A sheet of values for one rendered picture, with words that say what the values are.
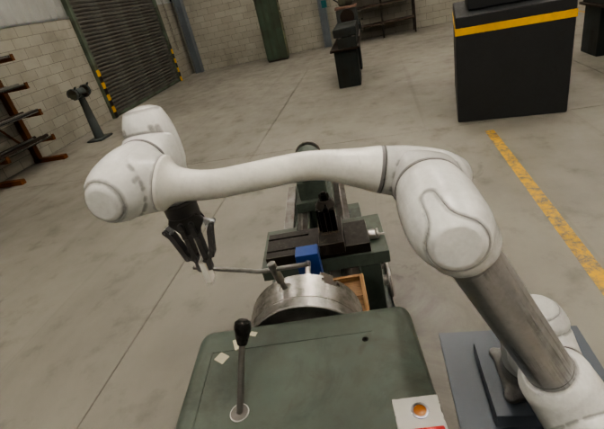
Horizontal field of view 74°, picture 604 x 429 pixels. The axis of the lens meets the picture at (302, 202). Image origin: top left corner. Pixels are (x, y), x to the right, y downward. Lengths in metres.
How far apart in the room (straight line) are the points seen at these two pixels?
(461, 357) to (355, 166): 0.87
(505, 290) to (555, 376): 0.26
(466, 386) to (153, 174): 1.11
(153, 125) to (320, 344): 0.55
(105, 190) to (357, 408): 0.55
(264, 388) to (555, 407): 0.60
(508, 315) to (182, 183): 0.63
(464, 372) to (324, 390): 0.73
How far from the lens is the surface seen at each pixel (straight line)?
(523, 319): 0.88
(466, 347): 1.53
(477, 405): 1.40
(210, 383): 0.90
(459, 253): 0.66
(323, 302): 1.02
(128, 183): 0.70
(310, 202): 2.11
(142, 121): 0.85
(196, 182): 0.72
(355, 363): 0.84
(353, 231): 1.71
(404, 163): 0.80
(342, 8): 9.36
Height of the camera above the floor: 1.90
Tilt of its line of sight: 27 degrees down
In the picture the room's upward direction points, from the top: 13 degrees counter-clockwise
